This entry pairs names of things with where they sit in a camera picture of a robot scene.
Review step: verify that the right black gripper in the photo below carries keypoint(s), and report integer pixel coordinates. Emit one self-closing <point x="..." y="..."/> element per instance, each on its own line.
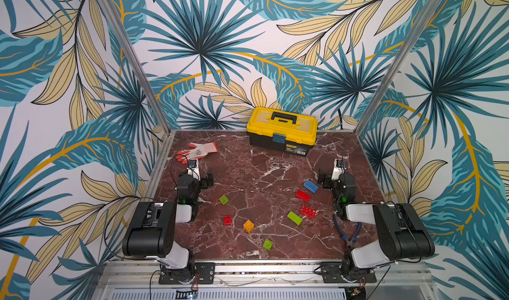
<point x="326" y="178"/>

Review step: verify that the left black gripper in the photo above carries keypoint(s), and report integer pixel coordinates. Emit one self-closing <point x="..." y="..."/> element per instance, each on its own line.
<point x="204" y="183"/>

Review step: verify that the blue lego brick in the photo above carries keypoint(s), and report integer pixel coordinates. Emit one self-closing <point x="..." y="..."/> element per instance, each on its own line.
<point x="310" y="186"/>

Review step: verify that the small green lego brick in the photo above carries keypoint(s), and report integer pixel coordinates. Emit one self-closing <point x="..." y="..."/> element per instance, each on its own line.
<point x="224" y="200"/>

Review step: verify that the yellow orange lego brick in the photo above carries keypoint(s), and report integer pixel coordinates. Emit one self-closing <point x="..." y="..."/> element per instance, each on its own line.
<point x="248" y="226"/>

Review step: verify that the green square lego brick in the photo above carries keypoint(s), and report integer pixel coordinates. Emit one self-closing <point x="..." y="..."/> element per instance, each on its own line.
<point x="267" y="244"/>

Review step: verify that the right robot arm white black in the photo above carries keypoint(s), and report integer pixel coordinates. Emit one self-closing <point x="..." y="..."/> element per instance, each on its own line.
<point x="401" y="234"/>

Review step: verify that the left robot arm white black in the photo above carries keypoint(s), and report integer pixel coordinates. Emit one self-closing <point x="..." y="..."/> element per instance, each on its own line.
<point x="151" y="233"/>

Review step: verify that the small red lego brick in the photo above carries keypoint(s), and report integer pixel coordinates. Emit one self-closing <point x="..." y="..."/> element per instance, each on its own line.
<point x="227" y="220"/>

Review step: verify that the long green lego brick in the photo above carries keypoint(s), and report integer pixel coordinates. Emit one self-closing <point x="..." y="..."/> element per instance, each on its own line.
<point x="294" y="218"/>

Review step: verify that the red white work glove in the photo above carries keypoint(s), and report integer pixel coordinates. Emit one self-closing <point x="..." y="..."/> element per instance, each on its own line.
<point x="196" y="151"/>

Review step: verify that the yellow black toolbox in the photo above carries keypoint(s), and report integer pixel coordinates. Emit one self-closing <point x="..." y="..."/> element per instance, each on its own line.
<point x="282" y="131"/>

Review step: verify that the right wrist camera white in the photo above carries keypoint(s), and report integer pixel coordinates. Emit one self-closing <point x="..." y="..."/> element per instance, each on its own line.
<point x="339" y="168"/>

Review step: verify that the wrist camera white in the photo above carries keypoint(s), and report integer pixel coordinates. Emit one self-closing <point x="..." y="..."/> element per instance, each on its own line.
<point x="193" y="169"/>
<point x="339" y="168"/>

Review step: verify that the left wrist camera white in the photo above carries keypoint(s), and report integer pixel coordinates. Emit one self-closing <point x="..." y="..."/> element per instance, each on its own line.
<point x="193" y="169"/>

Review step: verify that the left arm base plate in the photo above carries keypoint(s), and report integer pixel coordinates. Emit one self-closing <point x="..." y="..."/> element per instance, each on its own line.
<point x="203" y="273"/>

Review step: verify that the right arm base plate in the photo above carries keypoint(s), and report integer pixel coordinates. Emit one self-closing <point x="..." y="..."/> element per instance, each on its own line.
<point x="340" y="273"/>

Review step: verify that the aluminium front frame rail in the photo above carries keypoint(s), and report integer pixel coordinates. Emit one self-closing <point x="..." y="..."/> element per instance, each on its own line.
<point x="263" y="279"/>

